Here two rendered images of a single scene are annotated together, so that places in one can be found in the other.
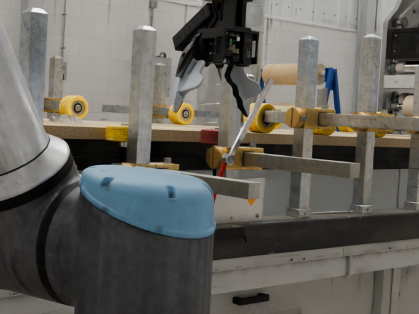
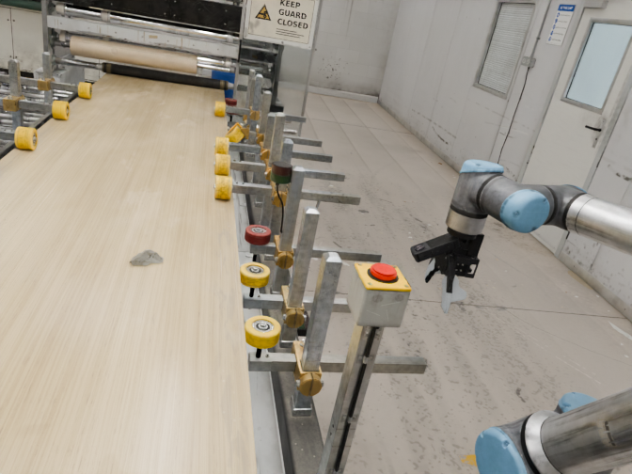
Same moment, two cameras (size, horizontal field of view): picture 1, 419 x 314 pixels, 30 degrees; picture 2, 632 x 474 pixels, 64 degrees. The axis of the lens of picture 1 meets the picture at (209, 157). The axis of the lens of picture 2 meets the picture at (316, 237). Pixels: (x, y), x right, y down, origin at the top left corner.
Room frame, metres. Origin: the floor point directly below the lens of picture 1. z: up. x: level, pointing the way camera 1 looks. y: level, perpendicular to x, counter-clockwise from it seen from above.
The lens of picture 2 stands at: (1.07, 1.17, 1.56)
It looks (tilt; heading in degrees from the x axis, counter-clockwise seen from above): 24 degrees down; 297
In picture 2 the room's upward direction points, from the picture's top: 11 degrees clockwise
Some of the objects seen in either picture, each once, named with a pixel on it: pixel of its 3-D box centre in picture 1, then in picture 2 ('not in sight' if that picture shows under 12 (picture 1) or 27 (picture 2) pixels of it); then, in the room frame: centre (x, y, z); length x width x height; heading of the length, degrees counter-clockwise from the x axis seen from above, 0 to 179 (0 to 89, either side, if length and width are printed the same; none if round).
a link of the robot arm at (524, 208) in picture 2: not in sight; (515, 204); (1.17, 0.05, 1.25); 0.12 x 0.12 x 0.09; 55
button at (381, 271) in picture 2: not in sight; (383, 274); (1.27, 0.53, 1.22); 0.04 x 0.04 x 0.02
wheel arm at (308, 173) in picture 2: not in sight; (284, 169); (2.09, -0.48, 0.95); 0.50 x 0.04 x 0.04; 41
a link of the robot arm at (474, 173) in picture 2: not in sight; (477, 187); (1.27, -0.01, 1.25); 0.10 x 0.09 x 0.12; 145
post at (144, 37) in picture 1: (139, 143); (296, 290); (1.61, 0.15, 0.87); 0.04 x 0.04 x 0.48; 41
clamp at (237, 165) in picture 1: (234, 157); (281, 251); (1.79, -0.06, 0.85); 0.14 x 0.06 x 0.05; 131
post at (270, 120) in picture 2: (418, 147); (264, 167); (2.27, -0.60, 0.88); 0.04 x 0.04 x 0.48; 41
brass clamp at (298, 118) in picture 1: (310, 118); (278, 193); (1.95, -0.25, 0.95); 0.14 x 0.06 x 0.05; 131
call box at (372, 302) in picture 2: not in sight; (376, 296); (1.27, 0.53, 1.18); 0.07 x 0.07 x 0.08; 41
